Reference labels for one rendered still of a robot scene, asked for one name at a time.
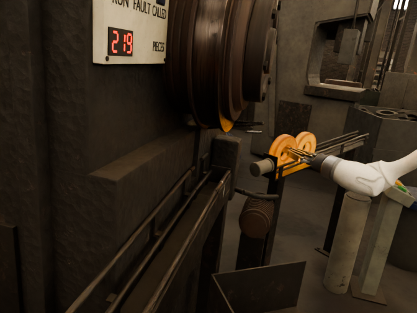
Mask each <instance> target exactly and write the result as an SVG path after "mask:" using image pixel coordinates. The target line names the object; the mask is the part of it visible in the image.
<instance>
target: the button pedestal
mask: <svg viewBox="0 0 417 313"><path fill-rule="evenodd" d="M397 181H399V180H397ZM399 182H401V181H399ZM395 186H396V187H394V186H391V187H389V188H388V189H386V190H385V191H383V194H382V198H381V200H380V204H379V209H378V211H377V215H376V218H375V222H374V226H373V229H372V233H371V236H370V240H369V244H368V247H367V251H366V253H365V257H364V261H363V264H362V268H361V272H360V275H359V276H354V275H351V279H350V281H349V284H350V288H351V293H352V297H353V298H356V299H360V300H363V301H368V302H373V303H376V304H380V305H383V306H387V303H386V300H385V298H384V295H383V292H382V289H381V287H380V279H381V276H382V272H383V269H384V266H385V262H386V260H387V256H388V253H389V250H390V246H391V244H392V240H393V236H394V233H395V230H396V227H397V223H398V220H399V217H400V214H401V210H402V207H403V206H406V207H408V208H409V207H410V206H411V205H412V203H414V201H415V200H416V199H415V198H414V197H413V196H412V194H411V193H410V192H409V191H408V190H407V192H404V191H402V190H401V189H400V188H398V186H399V185H398V184H396V183H395ZM402 186H403V187H404V188H405V186H404V185H403V184H402Z"/></svg>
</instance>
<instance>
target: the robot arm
mask: <svg viewBox="0 0 417 313"><path fill-rule="evenodd" d="M282 152H284V153H286V154H287V156H288V157H290V158H291V159H293V160H295V161H297V162H299V163H300V164H302V163H303V162H304V163H306V164H307V165H312V168H313V170H314V171H316V172H317V173H320V174H321V175H322V177H325V178H327V179H330V180H332V181H334V182H336V183H338V184H339V185H340V186H341V187H343V188H345V189H347V190H349V191H352V192H354V193H356V194H360V195H363V196H371V197H375V196H378V195H379V194H380V193H381V192H382V191H385V190H386V189H388V188H389V187H391V186H393V185H395V181H396V180H397V179H398V178H399V177H401V176H403V175H405V174H407V173H409V172H411V171H413V170H415V169H417V150H415V151H414V152H412V153H411V154H409V155H407V156H406V157H404V158H401V159H399V160H397V161H393V162H384V161H382V160H381V161H377V162H374V163H368V164H366V165H365V164H362V163H359V162H356V161H347V160H343V159H342V158H338V157H336V156H332V155H330V156H328V155H325V154H322V153H320V154H317V153H312V152H308V151H306V150H302V149H299V148H297V149H295V148H293V149H292V147H289V146H286V147H285V148H284V149H283V150H282Z"/></svg>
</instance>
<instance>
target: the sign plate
mask: <svg viewBox="0 0 417 313"><path fill-rule="evenodd" d="M168 7H169V0H166V2H165V4H161V3H159V2H158V0H92V34H93V63H98V64H165V61H166V39H167V28H168ZM114 31H117V34H119V41H117V34H115V33H114ZM128 33H129V34H131V36H132V43H131V45H132V51H131V53H127V51H130V47H131V45H129V44H128V42H131V36H130V35H128ZM124 35H125V42H124ZM127 35H128V42H127ZM113 40H115V41H117V43H114V50H117V53H114V52H113V50H112V43H113ZM124 44H125V51H124Z"/></svg>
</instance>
